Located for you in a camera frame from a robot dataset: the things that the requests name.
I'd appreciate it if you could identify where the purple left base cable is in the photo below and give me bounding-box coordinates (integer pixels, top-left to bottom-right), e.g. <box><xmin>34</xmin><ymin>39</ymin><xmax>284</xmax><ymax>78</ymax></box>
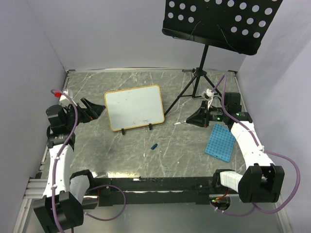
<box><xmin>82</xmin><ymin>184</ymin><xmax>126</xmax><ymax>221</ymax></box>

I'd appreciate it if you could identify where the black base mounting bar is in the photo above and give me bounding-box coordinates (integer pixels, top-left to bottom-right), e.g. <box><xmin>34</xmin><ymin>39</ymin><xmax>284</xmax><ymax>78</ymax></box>
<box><xmin>86</xmin><ymin>177</ymin><xmax>227</xmax><ymax>207</ymax></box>

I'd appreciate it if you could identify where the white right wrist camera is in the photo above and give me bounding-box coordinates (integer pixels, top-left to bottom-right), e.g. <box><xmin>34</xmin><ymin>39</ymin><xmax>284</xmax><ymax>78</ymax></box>
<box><xmin>201</xmin><ymin>88</ymin><xmax>214</xmax><ymax>109</ymax></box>

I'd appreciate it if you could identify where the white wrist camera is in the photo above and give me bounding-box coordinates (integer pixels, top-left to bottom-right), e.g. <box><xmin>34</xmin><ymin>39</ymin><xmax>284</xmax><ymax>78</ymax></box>
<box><xmin>51</xmin><ymin>89</ymin><xmax>73</xmax><ymax>105</ymax></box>
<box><xmin>201</xmin><ymin>88</ymin><xmax>214</xmax><ymax>109</ymax></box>

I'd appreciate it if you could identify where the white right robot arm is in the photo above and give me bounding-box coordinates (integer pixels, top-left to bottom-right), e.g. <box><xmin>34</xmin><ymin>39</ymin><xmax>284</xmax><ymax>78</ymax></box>
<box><xmin>186</xmin><ymin>89</ymin><xmax>285</xmax><ymax>203</ymax></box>

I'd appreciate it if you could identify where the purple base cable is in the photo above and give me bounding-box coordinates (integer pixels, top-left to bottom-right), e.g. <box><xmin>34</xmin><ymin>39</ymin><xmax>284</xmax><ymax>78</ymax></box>
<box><xmin>210</xmin><ymin>194</ymin><xmax>257</xmax><ymax>216</ymax></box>
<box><xmin>82</xmin><ymin>184</ymin><xmax>126</xmax><ymax>221</ymax></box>

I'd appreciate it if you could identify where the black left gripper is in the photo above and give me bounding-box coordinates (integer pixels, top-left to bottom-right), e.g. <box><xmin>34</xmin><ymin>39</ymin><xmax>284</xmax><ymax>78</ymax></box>
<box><xmin>65</xmin><ymin>98</ymin><xmax>105</xmax><ymax>129</ymax></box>

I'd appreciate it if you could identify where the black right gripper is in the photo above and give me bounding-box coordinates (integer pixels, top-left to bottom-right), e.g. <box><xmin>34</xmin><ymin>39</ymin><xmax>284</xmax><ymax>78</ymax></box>
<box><xmin>186</xmin><ymin>100</ymin><xmax>228</xmax><ymax>128</ymax></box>

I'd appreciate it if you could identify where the yellow framed whiteboard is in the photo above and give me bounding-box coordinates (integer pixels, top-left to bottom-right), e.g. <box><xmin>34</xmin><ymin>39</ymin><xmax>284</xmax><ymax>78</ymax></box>
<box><xmin>104</xmin><ymin>84</ymin><xmax>165</xmax><ymax>132</ymax></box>

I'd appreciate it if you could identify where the black music stand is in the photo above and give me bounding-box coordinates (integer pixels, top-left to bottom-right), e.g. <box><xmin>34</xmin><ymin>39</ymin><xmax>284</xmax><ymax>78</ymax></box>
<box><xmin>162</xmin><ymin>0</ymin><xmax>282</xmax><ymax>114</ymax></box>

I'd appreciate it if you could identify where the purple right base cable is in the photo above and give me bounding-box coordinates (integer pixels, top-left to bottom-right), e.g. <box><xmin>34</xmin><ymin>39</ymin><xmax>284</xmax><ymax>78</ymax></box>
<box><xmin>210</xmin><ymin>194</ymin><xmax>257</xmax><ymax>216</ymax></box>

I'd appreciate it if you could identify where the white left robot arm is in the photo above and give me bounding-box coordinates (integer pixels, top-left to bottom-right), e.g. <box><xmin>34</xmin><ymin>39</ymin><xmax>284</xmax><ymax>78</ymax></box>
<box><xmin>34</xmin><ymin>98</ymin><xmax>105</xmax><ymax>233</ymax></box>

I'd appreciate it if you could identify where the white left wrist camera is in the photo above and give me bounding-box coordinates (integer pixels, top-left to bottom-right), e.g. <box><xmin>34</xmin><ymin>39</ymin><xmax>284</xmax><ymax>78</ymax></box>
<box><xmin>51</xmin><ymin>89</ymin><xmax>73</xmax><ymax>105</ymax></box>

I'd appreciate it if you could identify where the blue studded building plate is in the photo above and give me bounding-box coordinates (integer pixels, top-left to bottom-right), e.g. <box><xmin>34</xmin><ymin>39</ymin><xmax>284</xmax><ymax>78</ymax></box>
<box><xmin>205</xmin><ymin>124</ymin><xmax>236</xmax><ymax>162</ymax></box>

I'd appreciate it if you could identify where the wire whiteboard easel stand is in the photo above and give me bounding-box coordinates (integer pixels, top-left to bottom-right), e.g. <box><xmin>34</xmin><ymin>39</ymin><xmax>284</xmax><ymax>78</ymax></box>
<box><xmin>121</xmin><ymin>123</ymin><xmax>153</xmax><ymax>135</ymax></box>

